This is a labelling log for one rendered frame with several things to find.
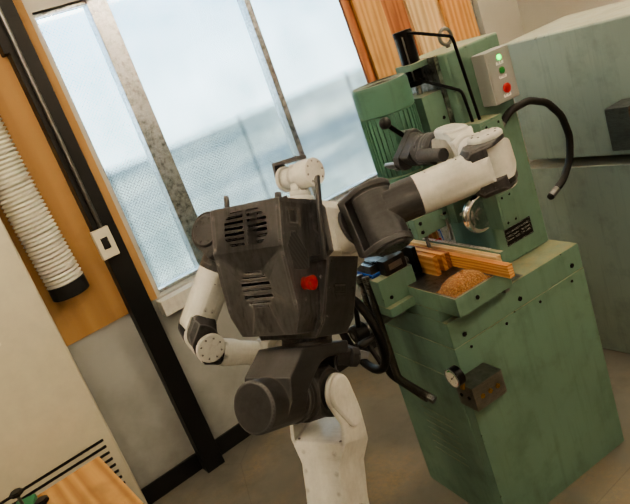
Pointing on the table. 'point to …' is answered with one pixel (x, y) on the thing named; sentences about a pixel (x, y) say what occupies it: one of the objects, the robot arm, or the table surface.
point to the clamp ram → (412, 258)
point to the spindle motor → (366, 97)
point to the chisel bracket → (427, 224)
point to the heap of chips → (461, 282)
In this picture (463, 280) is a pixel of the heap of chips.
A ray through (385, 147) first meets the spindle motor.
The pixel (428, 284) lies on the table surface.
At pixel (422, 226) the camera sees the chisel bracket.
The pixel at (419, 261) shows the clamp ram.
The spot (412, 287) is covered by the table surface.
